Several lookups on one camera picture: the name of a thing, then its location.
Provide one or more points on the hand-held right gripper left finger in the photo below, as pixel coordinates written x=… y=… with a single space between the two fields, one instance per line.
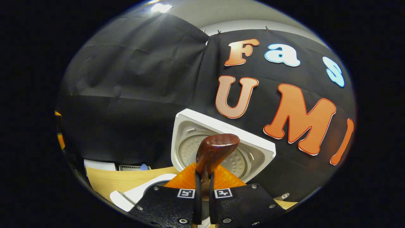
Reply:
x=197 y=205

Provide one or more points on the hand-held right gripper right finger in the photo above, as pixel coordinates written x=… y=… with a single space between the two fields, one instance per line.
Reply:
x=213 y=205

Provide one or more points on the brown wooden spoon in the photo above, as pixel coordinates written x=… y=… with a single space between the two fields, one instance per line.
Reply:
x=216 y=148

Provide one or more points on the white rice cooker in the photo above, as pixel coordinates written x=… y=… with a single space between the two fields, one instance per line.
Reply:
x=253 y=148

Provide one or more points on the white box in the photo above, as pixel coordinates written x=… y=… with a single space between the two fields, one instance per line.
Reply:
x=99 y=165

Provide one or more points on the blue round object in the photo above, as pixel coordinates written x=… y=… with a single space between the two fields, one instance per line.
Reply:
x=144 y=167

